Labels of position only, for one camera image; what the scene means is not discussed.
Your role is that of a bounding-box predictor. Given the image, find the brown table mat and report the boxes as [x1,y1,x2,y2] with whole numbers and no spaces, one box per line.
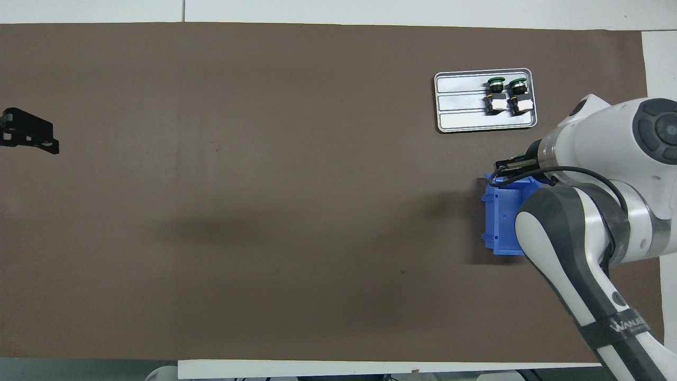
[0,22,666,365]

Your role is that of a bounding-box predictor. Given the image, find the blue plastic bin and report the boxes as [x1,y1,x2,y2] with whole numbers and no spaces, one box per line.
[480,174,552,257]

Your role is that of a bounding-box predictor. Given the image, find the grey metal tray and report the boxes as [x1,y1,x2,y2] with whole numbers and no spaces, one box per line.
[434,68,538,133]

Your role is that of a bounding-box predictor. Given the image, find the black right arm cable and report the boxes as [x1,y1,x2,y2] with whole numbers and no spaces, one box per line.
[489,160,627,217]

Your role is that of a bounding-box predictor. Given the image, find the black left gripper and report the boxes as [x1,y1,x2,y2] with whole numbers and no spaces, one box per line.
[0,107,60,155]

